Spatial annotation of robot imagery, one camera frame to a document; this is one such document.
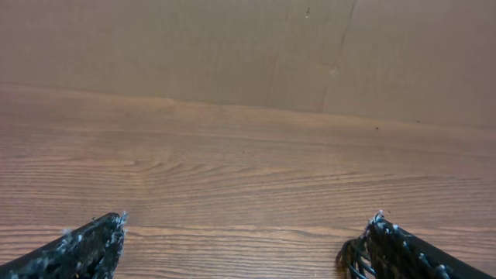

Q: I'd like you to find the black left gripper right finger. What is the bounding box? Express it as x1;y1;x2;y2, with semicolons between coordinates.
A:
339;211;494;279

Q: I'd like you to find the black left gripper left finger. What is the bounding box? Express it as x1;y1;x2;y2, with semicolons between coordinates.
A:
1;212;127;279

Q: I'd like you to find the brown cardboard back panel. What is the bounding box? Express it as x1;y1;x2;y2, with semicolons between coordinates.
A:
1;0;495;129

